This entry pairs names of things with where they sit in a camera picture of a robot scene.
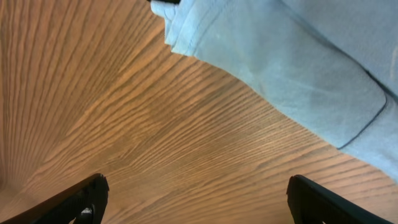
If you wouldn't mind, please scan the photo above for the black garment at right edge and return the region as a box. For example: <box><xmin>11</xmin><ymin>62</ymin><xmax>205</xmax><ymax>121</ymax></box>
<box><xmin>147</xmin><ymin>0</ymin><xmax>181</xmax><ymax>4</ymax></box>

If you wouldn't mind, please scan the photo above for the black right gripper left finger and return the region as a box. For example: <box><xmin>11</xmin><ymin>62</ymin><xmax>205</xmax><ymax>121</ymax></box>
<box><xmin>2</xmin><ymin>173</ymin><xmax>109</xmax><ymax>224</ymax></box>

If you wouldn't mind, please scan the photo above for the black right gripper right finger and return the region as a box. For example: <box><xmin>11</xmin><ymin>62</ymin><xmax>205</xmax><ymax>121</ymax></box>
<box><xmin>287</xmin><ymin>175</ymin><xmax>391</xmax><ymax>224</ymax></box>

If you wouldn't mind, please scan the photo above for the light blue t-shirt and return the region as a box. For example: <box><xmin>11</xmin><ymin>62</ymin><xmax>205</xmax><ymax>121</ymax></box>
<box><xmin>150</xmin><ymin>0</ymin><xmax>397</xmax><ymax>179</ymax></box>

